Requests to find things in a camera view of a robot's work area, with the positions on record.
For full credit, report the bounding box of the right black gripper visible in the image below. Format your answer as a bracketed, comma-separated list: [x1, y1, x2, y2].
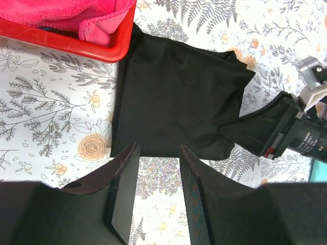
[217, 92, 326, 162]

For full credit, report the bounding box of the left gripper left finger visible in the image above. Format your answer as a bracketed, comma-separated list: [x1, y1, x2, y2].
[1, 143, 140, 244]

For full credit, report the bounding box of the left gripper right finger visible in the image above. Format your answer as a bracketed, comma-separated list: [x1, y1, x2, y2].
[179, 146, 326, 244]

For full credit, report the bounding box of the black t shirt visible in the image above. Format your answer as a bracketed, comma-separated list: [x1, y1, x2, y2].
[110, 25, 255, 161]

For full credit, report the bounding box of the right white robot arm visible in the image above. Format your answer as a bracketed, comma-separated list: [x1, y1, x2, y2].
[218, 56, 326, 162]

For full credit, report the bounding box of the teal folded shirt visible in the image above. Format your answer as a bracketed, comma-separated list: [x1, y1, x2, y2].
[309, 159, 327, 183]

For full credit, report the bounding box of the floral table mat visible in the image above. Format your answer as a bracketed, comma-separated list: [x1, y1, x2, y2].
[1, 1, 326, 244]

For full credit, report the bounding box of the red plastic bin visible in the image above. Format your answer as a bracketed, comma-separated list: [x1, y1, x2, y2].
[1, 3, 136, 63]

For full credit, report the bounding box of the pink towel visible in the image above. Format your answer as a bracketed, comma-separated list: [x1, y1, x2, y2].
[1, 0, 136, 47]

